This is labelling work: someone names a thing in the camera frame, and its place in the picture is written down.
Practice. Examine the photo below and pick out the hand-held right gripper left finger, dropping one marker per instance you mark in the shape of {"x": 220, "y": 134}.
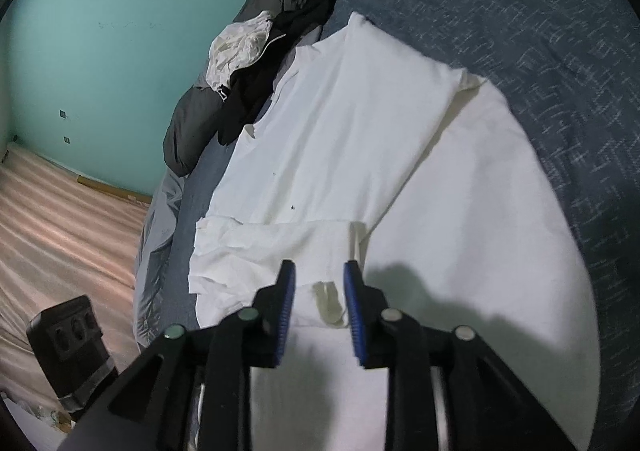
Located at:
{"x": 286, "y": 313}

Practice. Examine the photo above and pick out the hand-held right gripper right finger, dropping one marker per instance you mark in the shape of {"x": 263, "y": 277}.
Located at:
{"x": 352, "y": 318}

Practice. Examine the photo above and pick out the white long-sleeve shirt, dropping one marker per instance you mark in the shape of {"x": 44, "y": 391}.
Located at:
{"x": 425, "y": 181}

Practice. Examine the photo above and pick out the pink striped curtain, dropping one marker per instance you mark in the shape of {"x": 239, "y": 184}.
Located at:
{"x": 60, "y": 241}

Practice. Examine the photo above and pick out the light grey sheet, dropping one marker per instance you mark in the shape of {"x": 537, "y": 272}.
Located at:
{"x": 157, "y": 241}

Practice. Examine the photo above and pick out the wooden trim strip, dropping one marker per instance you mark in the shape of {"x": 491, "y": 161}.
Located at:
{"x": 112, "y": 188}

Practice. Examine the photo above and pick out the dark grey duvet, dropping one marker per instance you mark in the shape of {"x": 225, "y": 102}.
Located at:
{"x": 190, "y": 131}

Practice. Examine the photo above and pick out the black garment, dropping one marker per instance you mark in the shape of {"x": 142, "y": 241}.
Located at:
{"x": 250, "y": 91}

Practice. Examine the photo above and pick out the white crumpled garment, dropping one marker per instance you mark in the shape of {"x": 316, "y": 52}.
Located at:
{"x": 240, "y": 46}

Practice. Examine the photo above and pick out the bed with blue-grey sheet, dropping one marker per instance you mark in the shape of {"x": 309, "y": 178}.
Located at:
{"x": 525, "y": 31}

